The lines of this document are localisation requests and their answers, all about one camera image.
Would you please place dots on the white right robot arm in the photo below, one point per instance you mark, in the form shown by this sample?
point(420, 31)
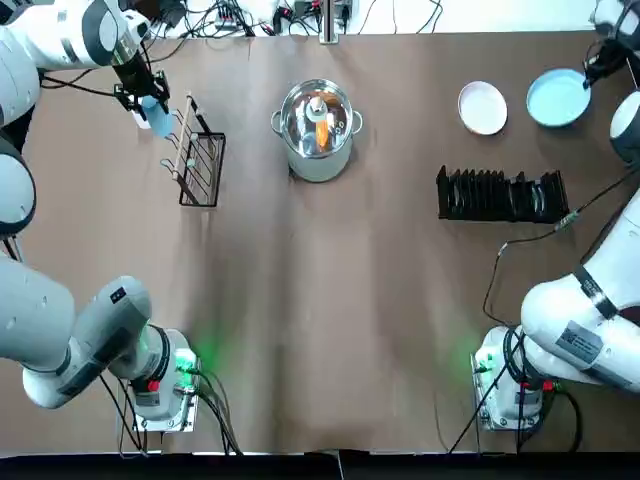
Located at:
point(590, 320)

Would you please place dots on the steel pot with glass lid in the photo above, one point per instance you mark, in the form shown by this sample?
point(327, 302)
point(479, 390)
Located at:
point(317, 150)

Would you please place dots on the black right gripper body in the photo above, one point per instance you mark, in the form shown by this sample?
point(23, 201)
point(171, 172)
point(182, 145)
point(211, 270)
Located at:
point(610, 56)

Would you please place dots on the orange carrot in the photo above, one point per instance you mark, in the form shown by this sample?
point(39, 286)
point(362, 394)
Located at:
point(323, 132)

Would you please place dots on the pale pink plate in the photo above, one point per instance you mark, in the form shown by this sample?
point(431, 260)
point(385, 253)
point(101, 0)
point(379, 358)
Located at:
point(482, 107)

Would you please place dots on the hub with red plugs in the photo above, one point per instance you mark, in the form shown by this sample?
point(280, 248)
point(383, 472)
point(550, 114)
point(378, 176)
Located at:
point(226, 17)

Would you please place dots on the black plate drying rack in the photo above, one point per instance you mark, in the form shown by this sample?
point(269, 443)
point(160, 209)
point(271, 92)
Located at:
point(500, 200)

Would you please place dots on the aluminium frame post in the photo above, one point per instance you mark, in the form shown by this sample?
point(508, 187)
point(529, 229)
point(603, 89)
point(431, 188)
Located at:
point(329, 22)

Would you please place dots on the light blue cup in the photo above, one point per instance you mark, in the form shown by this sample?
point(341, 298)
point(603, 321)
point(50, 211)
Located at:
point(160, 122)

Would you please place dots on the light blue plate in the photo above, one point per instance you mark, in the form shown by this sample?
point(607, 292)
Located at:
point(557, 100)

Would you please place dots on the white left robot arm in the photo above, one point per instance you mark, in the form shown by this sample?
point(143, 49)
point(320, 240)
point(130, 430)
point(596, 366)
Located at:
point(45, 320)

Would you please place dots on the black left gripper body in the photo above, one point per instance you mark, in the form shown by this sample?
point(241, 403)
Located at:
point(134, 77)

